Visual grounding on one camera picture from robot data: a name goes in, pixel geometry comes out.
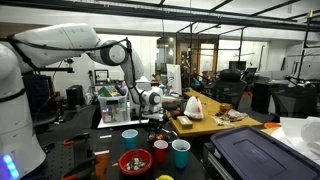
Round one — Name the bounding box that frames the light wooden desk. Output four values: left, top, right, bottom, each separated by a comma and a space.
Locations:
165, 88, 264, 138

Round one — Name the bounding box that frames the red plastic bowl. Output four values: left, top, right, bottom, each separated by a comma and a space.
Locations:
118, 148, 154, 177

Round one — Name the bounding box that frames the red plastic cup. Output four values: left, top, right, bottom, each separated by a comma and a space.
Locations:
152, 139, 169, 164

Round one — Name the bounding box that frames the black clamp orange handle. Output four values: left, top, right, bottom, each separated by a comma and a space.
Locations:
62, 132, 91, 148
61, 155, 98, 180

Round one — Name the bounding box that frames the dark blue bin lid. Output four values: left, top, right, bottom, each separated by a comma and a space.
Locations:
209, 125, 320, 180

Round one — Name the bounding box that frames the dark storage cabinet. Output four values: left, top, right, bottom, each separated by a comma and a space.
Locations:
21, 73, 54, 118

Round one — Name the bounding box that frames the orange bowl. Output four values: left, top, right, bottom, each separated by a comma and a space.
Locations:
263, 121, 283, 130

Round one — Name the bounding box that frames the black computer tower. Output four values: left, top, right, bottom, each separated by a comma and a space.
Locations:
65, 84, 84, 109

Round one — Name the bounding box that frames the teal plastic cup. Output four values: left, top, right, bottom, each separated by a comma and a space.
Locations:
171, 138, 192, 169
121, 128, 139, 151

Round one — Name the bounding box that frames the clear plastic drawer unit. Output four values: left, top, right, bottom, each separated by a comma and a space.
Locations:
97, 85, 130, 124

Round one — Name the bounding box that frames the small tan cardboard box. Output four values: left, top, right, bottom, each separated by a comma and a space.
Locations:
176, 115, 194, 130

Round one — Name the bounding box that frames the white crumpled paper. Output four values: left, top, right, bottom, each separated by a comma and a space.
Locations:
271, 115, 320, 158

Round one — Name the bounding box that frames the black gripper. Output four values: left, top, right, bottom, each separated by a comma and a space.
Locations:
147, 118, 167, 138

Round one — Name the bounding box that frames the reddish brown ball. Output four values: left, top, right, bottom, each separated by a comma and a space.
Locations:
219, 103, 233, 114

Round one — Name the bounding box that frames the white platform board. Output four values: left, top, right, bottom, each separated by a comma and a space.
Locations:
97, 115, 149, 130

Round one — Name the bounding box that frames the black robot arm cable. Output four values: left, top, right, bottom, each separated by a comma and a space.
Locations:
0, 33, 148, 118

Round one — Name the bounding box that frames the black cabinet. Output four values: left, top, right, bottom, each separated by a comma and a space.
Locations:
251, 81, 279, 114

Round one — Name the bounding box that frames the black box red label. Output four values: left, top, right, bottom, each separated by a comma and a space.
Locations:
169, 109, 183, 120

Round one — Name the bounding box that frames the black background monitor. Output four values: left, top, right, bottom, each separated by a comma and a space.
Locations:
228, 60, 248, 71

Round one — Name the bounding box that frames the wrapped candy pile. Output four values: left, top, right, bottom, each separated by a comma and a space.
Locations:
124, 157, 148, 172

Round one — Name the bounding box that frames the black camera on stand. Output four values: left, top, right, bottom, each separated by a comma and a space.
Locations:
63, 57, 76, 66

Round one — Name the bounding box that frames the snack wrapper pile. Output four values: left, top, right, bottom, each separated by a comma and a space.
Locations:
213, 109, 249, 127

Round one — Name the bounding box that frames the yellow toy banana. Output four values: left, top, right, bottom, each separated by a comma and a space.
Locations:
155, 174, 175, 180

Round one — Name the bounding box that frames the white hard hat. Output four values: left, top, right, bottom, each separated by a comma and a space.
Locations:
183, 95, 205, 120

